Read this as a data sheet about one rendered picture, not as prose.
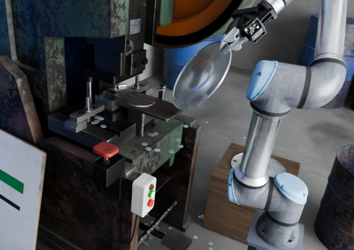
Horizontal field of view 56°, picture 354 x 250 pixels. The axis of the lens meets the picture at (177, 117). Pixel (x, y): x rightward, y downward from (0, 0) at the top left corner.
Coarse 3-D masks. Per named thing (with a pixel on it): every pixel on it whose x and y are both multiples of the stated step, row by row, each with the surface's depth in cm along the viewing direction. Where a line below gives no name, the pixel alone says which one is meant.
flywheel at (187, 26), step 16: (176, 0) 152; (192, 0) 148; (208, 0) 144; (224, 0) 137; (176, 16) 154; (192, 16) 149; (208, 16) 143; (224, 16) 149; (160, 32) 157; (176, 32) 153; (192, 32) 149
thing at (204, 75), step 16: (208, 48) 128; (224, 48) 118; (192, 64) 131; (208, 64) 120; (224, 64) 113; (176, 80) 133; (192, 80) 123; (208, 80) 116; (192, 96) 119; (208, 96) 110
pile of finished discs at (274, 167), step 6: (234, 156) 184; (240, 156) 186; (234, 162) 180; (270, 162) 184; (276, 162) 184; (270, 168) 178; (276, 168) 179; (282, 168) 180; (270, 174) 174; (276, 174) 174
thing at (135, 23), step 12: (132, 0) 118; (144, 0) 124; (132, 12) 120; (144, 12) 127; (132, 24) 122; (144, 24) 129; (132, 36) 124; (96, 48) 126; (132, 48) 125; (96, 60) 128; (108, 60) 126; (120, 60) 123; (132, 60) 124; (144, 60) 129; (108, 72) 128; (120, 72) 125; (132, 72) 126
